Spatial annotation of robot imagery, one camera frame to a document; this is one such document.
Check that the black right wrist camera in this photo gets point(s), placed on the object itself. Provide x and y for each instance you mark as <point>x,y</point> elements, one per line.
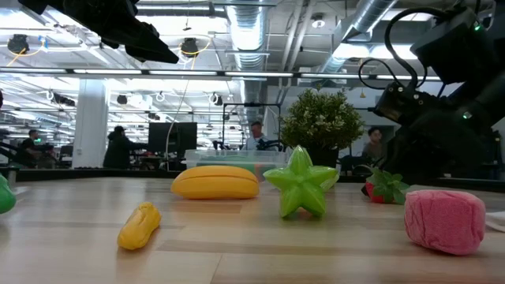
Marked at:
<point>402,104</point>

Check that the clear plastic tupperware container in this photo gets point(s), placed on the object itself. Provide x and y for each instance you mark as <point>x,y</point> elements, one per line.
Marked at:
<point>221,157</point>

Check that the yellow toy banana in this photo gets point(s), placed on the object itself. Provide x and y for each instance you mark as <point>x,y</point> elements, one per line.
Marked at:
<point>215,182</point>

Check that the potted green artificial plant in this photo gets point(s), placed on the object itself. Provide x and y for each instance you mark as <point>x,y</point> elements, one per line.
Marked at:
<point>321,118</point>

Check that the person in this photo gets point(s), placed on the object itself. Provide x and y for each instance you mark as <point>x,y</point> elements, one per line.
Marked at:
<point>29,152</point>
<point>257,136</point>
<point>118,150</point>
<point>372,146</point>

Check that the black flat monitor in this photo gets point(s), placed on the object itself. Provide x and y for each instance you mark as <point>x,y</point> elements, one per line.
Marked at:
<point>173,137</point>

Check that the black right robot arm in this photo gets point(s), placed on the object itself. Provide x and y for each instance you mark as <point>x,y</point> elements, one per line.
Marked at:
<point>457,47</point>

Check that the pink foam block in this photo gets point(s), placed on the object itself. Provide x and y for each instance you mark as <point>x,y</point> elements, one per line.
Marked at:
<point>446,221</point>

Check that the silver spiral ventilation duct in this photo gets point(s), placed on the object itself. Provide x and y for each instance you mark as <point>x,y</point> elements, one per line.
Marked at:
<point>371,16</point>
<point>248,31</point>

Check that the small yellow toy vegetable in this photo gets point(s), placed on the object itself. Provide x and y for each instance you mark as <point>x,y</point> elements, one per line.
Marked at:
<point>139,226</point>

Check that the white pillar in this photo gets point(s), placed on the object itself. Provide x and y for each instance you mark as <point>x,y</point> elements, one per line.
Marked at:
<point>90,126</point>

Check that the black cabinet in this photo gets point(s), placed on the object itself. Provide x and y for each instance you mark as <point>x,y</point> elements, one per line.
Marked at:
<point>495,155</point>

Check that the dark green toy bell pepper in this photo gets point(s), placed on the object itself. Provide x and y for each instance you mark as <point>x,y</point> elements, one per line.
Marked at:
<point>221,165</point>

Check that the leafy red toy strawberry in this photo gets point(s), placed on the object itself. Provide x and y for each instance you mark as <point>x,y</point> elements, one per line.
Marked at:
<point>384,188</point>

